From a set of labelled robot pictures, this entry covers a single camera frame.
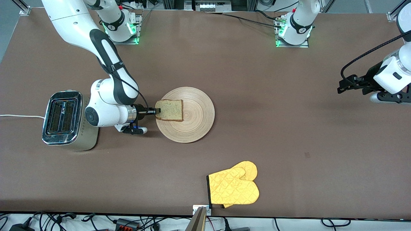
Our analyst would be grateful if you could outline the silver two-slot toaster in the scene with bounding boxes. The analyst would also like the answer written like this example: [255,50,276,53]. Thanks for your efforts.
[42,90,101,152]

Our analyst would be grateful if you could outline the tan camera mount post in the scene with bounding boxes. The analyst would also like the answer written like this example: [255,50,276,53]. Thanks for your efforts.
[185,207,207,231]

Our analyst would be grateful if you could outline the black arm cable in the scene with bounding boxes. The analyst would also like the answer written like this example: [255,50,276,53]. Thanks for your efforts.
[100,56,150,111]
[340,32,405,89]

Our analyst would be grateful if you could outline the aluminium frame strut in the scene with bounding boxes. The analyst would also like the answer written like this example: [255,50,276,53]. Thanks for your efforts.
[387,0,408,22]
[11,0,31,16]

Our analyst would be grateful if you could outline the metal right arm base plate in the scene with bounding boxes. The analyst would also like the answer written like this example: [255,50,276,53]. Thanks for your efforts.
[106,13,141,45]

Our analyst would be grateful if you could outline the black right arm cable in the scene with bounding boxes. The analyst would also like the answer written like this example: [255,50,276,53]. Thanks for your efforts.
[100,56,150,111]

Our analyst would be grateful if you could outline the white terminal block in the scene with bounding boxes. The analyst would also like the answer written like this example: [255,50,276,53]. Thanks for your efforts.
[195,3,223,12]

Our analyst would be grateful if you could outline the brown bread slice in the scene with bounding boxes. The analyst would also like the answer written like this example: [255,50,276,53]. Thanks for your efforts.
[155,99,184,122]

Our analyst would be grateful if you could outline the small metal clamp bracket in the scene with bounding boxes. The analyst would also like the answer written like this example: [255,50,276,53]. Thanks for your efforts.
[193,205,212,216]

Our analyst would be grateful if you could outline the black connector with orange levers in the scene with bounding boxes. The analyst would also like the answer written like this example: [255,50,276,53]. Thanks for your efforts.
[116,218,140,231]

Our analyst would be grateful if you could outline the white toaster power cable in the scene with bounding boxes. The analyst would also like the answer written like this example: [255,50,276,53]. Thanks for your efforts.
[0,114,46,119]

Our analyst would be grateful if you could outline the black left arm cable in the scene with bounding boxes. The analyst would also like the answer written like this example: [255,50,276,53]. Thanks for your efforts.
[340,32,405,89]

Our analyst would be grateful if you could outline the yellow quilted oven mitt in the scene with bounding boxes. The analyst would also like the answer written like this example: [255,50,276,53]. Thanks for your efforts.
[206,161,260,209]

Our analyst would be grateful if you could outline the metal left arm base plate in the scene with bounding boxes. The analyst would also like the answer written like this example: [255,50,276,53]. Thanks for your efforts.
[275,16,310,48]

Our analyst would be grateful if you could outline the round wooden plate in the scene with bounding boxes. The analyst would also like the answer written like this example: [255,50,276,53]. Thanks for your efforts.
[155,87,215,143]

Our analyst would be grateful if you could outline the long black table cable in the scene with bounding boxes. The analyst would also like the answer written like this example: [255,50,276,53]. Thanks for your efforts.
[222,13,283,29]

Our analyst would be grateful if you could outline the short black table cable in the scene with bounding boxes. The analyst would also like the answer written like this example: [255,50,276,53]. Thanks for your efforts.
[255,10,283,21]

